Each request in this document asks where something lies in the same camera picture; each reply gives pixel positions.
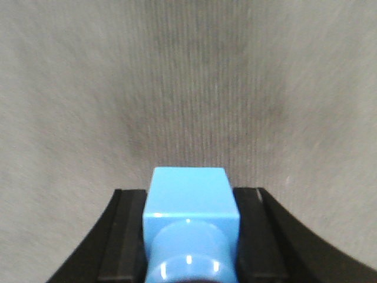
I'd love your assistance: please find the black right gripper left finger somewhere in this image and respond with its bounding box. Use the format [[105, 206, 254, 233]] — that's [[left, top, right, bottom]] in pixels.
[[49, 189, 147, 282]]

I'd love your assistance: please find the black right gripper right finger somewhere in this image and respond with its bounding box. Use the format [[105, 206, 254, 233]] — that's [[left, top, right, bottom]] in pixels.
[[233, 187, 376, 282]]

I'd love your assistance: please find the light blue toy block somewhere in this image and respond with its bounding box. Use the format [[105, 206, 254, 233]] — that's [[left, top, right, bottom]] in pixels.
[[143, 167, 240, 282]]

